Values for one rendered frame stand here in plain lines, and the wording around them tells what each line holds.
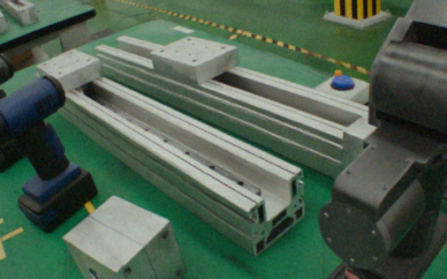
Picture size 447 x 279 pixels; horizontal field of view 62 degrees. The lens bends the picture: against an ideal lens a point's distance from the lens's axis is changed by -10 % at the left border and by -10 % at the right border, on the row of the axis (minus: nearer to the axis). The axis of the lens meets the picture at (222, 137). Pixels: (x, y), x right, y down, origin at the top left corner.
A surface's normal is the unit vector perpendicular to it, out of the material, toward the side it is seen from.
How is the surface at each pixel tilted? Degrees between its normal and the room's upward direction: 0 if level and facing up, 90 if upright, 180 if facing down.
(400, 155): 4
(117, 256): 0
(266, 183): 90
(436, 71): 42
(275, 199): 0
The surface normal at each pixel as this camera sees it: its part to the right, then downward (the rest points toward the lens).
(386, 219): 0.40, -0.33
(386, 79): -0.73, 0.08
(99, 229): -0.15, -0.84
